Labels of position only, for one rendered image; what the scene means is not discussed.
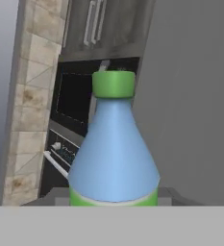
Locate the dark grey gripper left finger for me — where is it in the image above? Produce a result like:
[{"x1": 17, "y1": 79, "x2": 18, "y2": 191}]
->
[{"x1": 20, "y1": 186, "x2": 71, "y2": 207}]

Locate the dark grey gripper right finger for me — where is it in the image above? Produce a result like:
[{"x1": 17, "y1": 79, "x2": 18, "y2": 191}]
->
[{"x1": 157, "y1": 186, "x2": 205, "y2": 207}]

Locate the blue water bottle green cap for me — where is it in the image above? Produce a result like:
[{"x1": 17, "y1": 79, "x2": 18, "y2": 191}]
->
[{"x1": 67, "y1": 70, "x2": 162, "y2": 207}]

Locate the grey fridge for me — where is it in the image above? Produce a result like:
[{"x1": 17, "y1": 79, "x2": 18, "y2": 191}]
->
[{"x1": 130, "y1": 0, "x2": 224, "y2": 207}]

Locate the black microwave oven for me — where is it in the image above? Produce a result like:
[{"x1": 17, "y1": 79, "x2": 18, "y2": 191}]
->
[{"x1": 50, "y1": 57, "x2": 140, "y2": 138}]

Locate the black oven with white handle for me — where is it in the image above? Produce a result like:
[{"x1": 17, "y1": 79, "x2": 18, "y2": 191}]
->
[{"x1": 38, "y1": 119, "x2": 92, "y2": 199}]

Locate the grey wall cupboard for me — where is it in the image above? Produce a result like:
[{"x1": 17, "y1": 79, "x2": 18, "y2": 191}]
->
[{"x1": 59, "y1": 0, "x2": 157, "y2": 62}]

